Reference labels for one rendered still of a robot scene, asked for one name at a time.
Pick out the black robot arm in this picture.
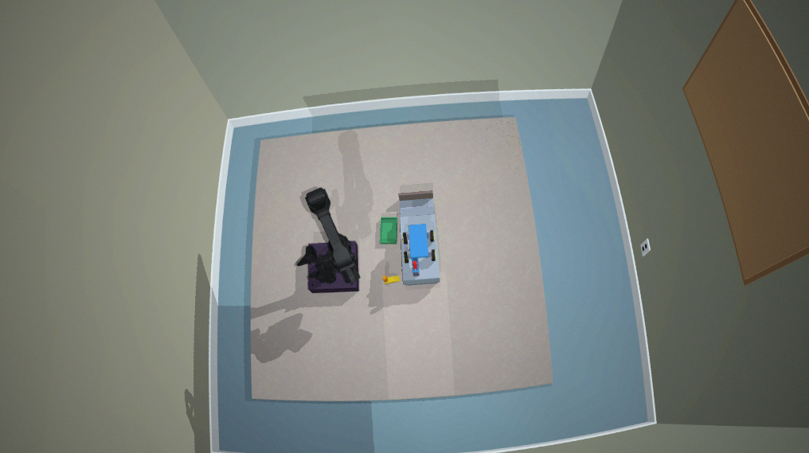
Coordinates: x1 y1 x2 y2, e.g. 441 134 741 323
305 187 361 284

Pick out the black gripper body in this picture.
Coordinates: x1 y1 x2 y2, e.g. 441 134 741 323
305 245 337 276

